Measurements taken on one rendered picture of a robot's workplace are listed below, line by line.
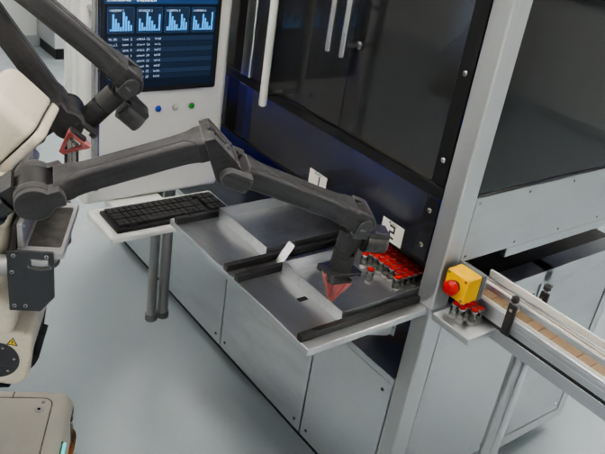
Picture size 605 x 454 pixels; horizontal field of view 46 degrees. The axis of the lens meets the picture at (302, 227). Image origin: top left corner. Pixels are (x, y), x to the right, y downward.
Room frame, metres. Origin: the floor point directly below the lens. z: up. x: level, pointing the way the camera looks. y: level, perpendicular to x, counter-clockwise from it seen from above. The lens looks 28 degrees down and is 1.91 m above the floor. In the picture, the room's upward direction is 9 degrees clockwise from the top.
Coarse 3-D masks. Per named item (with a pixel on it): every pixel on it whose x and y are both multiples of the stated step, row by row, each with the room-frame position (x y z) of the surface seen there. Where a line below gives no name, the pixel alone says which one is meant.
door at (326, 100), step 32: (288, 0) 2.23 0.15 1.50; (320, 0) 2.12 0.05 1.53; (288, 32) 2.21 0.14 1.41; (320, 32) 2.10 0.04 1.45; (352, 32) 2.00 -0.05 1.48; (256, 64) 2.33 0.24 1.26; (288, 64) 2.20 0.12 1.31; (320, 64) 2.08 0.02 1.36; (288, 96) 2.18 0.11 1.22; (320, 96) 2.07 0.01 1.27
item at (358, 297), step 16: (304, 256) 1.73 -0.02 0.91; (320, 256) 1.76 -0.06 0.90; (288, 272) 1.66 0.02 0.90; (304, 272) 1.70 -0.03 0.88; (320, 272) 1.71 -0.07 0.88; (304, 288) 1.60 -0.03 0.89; (320, 288) 1.63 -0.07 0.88; (352, 288) 1.66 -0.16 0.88; (368, 288) 1.67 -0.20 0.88; (384, 288) 1.68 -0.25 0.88; (416, 288) 1.66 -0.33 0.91; (320, 304) 1.55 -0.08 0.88; (336, 304) 1.56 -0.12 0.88; (352, 304) 1.58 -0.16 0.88; (368, 304) 1.54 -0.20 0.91
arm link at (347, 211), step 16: (240, 160) 1.42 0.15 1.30; (256, 160) 1.42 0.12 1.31; (224, 176) 1.33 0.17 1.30; (240, 176) 1.34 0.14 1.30; (256, 176) 1.38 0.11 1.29; (272, 176) 1.41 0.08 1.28; (288, 176) 1.45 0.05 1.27; (240, 192) 1.35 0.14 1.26; (272, 192) 1.41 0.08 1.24; (288, 192) 1.43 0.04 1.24; (304, 192) 1.44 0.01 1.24; (320, 192) 1.47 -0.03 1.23; (304, 208) 1.45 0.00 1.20; (320, 208) 1.47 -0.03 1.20; (336, 208) 1.48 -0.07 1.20; (352, 208) 1.49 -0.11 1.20; (368, 208) 1.54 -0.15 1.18; (352, 224) 1.50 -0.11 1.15
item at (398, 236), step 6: (384, 216) 1.78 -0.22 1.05; (384, 222) 1.78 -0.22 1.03; (390, 222) 1.76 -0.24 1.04; (390, 228) 1.76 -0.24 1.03; (396, 228) 1.74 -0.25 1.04; (390, 234) 1.76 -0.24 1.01; (396, 234) 1.74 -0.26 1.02; (402, 234) 1.72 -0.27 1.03; (390, 240) 1.75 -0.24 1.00; (396, 240) 1.74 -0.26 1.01; (396, 246) 1.73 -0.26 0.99
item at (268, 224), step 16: (224, 208) 1.95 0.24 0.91; (240, 208) 1.99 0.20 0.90; (256, 208) 2.03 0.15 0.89; (272, 208) 2.06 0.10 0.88; (288, 208) 2.08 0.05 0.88; (240, 224) 1.85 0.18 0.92; (256, 224) 1.93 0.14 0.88; (272, 224) 1.95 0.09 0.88; (288, 224) 1.97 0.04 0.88; (304, 224) 1.98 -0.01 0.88; (320, 224) 2.00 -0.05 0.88; (336, 224) 2.02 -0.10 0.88; (256, 240) 1.79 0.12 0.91; (272, 240) 1.85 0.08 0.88; (288, 240) 1.87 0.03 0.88; (304, 240) 1.83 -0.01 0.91; (320, 240) 1.87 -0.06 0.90
